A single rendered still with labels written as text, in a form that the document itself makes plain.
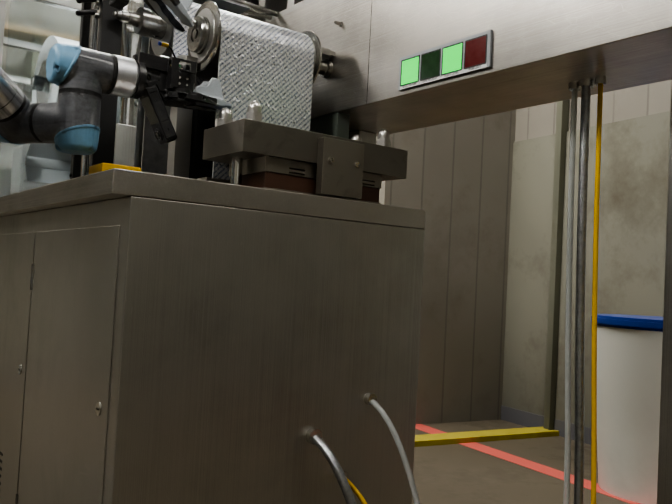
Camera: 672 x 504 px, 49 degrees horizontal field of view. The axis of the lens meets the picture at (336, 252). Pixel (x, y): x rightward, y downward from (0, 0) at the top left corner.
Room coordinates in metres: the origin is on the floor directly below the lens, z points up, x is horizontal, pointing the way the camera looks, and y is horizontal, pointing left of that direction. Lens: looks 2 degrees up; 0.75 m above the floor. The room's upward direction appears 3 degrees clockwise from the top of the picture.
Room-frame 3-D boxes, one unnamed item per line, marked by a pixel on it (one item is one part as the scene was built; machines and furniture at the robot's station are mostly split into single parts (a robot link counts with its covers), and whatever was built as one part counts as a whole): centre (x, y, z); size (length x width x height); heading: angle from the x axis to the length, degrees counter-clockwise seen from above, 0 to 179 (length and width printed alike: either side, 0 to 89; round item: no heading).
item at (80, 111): (1.35, 0.50, 1.01); 0.11 x 0.08 x 0.11; 70
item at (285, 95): (1.58, 0.17, 1.11); 0.23 x 0.01 x 0.18; 127
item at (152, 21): (1.74, 0.47, 1.33); 0.06 x 0.06 x 0.06; 37
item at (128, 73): (1.39, 0.42, 1.11); 0.08 x 0.05 x 0.08; 37
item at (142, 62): (1.43, 0.36, 1.12); 0.12 x 0.08 x 0.09; 127
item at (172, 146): (1.55, 0.36, 1.05); 0.06 x 0.05 x 0.31; 127
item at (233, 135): (1.50, 0.07, 1.00); 0.40 x 0.16 x 0.06; 127
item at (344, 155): (1.44, 0.00, 0.96); 0.10 x 0.03 x 0.11; 127
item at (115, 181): (2.32, 0.84, 0.88); 2.52 x 0.66 x 0.04; 37
